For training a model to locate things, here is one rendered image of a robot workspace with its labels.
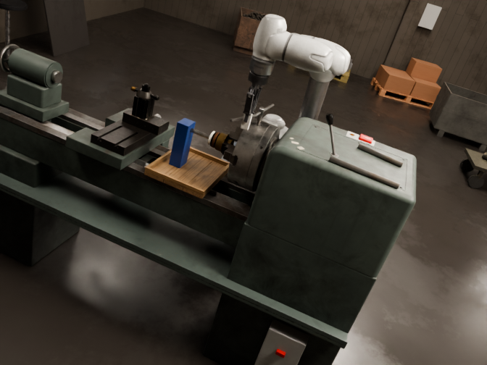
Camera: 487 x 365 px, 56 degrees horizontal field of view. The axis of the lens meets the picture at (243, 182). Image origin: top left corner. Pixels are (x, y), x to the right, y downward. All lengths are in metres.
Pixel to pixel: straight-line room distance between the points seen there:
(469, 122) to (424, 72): 1.91
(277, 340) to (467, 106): 5.75
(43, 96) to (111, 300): 1.15
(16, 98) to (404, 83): 7.05
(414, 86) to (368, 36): 1.42
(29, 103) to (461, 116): 6.13
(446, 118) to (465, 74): 2.51
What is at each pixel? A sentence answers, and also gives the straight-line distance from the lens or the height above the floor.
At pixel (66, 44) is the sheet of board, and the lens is 6.50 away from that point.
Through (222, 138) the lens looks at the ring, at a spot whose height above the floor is 1.11.
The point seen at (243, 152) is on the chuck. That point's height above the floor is 1.14.
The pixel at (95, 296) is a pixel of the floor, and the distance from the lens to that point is 2.77.
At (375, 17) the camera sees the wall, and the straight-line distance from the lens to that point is 9.44.
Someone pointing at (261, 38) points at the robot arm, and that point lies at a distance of 1.72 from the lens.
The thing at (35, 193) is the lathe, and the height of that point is 0.54.
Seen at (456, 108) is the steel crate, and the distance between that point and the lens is 7.43.
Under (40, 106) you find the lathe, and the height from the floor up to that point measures 0.93.
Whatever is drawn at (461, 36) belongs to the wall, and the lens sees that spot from 9.69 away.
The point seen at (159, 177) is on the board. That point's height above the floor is 0.89.
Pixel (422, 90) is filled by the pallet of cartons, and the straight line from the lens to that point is 8.82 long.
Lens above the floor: 1.96
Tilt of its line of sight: 28 degrees down
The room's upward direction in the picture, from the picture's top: 17 degrees clockwise
